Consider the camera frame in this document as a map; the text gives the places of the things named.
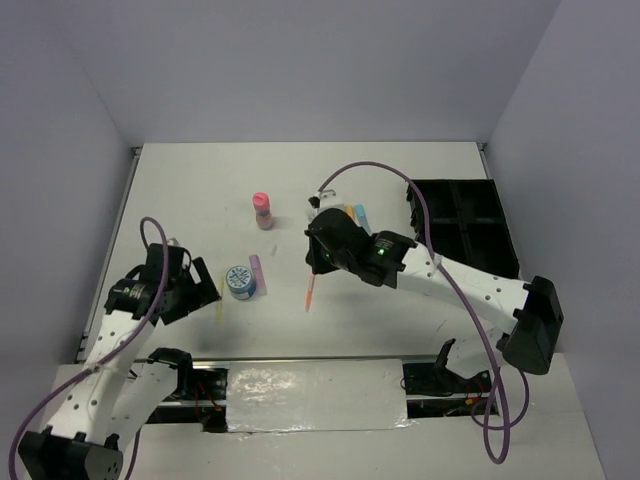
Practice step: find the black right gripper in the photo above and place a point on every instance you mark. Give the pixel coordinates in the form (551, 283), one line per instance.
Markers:
(317, 264)

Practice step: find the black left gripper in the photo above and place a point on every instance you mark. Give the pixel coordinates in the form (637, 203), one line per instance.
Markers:
(202, 293)

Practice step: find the orange pen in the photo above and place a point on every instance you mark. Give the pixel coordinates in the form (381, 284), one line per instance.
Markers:
(309, 292)

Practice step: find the yellow highlighter pen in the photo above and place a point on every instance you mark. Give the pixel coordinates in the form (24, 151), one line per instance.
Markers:
(219, 303)

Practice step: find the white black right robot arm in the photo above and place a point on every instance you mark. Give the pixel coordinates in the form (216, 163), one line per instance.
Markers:
(526, 316)

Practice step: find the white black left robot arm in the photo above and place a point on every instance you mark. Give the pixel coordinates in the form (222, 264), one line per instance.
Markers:
(103, 408)

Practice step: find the blue paint jar near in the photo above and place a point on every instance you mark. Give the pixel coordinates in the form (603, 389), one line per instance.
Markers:
(240, 282)

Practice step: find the pink highlighter orange cap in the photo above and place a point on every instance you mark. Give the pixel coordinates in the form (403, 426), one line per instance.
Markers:
(350, 211)

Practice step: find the purple highlighter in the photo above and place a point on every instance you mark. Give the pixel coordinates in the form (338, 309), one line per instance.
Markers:
(257, 271)

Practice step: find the blue highlighter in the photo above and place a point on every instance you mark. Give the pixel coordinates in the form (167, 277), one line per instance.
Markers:
(361, 218)

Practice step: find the pink-capped marker tube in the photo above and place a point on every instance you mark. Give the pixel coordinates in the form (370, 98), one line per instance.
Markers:
(262, 208)

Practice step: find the silver tape-covered panel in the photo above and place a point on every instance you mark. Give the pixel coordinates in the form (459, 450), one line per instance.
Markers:
(308, 396)

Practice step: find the black four-compartment organizer tray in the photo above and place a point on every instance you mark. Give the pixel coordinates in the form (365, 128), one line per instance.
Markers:
(468, 225)

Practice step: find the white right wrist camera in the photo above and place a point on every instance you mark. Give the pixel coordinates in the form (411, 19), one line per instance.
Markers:
(323, 200)

